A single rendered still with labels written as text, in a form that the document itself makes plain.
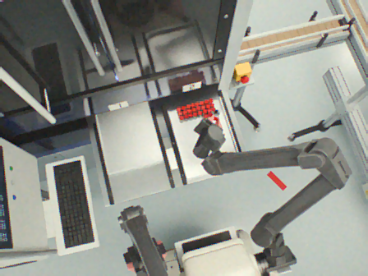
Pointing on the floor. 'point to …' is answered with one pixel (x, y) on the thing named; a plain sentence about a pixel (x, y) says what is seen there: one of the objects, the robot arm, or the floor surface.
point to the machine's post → (238, 25)
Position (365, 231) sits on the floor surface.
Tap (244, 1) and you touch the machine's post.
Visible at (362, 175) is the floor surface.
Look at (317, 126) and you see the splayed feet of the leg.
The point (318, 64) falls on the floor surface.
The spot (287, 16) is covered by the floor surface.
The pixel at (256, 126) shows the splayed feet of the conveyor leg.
